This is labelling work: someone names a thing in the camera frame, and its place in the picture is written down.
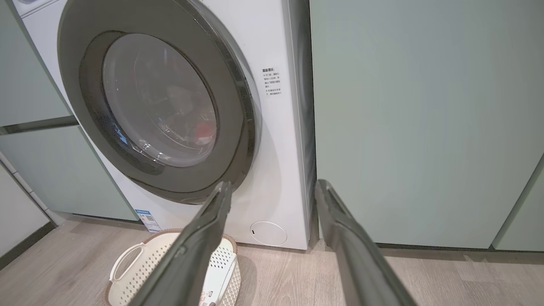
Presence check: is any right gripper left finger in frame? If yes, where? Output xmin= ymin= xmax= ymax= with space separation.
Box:
xmin=127 ymin=181 xmax=234 ymax=306

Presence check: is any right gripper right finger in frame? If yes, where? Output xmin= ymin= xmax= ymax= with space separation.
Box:
xmin=314 ymin=179 xmax=419 ymax=306

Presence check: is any grey washing machine door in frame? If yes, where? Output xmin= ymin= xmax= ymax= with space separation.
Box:
xmin=57 ymin=0 xmax=262 ymax=206

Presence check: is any cream perforated laundry basket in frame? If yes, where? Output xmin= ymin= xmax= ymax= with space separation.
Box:
xmin=103 ymin=229 xmax=242 ymax=306

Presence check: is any white front-load washing machine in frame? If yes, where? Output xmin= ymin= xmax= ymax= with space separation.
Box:
xmin=12 ymin=0 xmax=317 ymax=251

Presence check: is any paper label sticker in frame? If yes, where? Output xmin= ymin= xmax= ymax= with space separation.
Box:
xmin=198 ymin=289 xmax=218 ymax=306

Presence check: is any blue energy label sticker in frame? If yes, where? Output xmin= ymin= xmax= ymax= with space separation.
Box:
xmin=135 ymin=209 xmax=162 ymax=232

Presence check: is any round white filter cover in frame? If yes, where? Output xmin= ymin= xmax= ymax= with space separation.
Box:
xmin=249 ymin=221 xmax=288 ymax=247

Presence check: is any wide light green cabinet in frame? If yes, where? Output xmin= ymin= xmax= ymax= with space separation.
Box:
xmin=309 ymin=0 xmax=544 ymax=252

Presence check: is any light green drawer cabinet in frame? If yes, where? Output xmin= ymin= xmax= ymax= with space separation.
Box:
xmin=0 ymin=0 xmax=139 ymax=222

